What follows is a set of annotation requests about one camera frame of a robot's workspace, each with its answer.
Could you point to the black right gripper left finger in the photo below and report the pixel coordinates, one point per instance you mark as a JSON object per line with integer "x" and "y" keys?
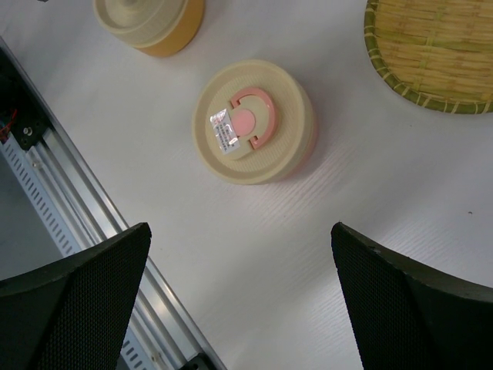
{"x": 74, "y": 312}

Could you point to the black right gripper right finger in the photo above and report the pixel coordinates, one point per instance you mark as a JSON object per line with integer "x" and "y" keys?
{"x": 407, "y": 315}

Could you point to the cream lid pink handle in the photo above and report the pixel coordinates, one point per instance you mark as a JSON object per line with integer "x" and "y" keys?
{"x": 252, "y": 123}

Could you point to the cream lid orange handle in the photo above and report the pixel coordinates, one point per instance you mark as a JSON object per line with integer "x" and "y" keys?
{"x": 141, "y": 22}

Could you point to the orange lunch bowl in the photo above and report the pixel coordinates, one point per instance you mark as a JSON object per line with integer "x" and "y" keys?
{"x": 180, "y": 35}

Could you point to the pink lunch bowl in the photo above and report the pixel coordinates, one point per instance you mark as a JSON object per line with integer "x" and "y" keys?
{"x": 308, "y": 150}

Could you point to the round bamboo tray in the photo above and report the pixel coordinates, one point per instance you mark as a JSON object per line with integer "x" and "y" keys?
{"x": 435, "y": 54}

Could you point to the slotted cable duct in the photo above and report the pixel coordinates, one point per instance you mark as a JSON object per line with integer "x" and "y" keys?
{"x": 132, "y": 352}

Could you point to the aluminium front rail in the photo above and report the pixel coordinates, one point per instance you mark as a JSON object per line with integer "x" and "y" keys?
{"x": 163, "y": 327}

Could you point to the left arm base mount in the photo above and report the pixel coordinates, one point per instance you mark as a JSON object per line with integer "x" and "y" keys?
{"x": 22, "y": 115}

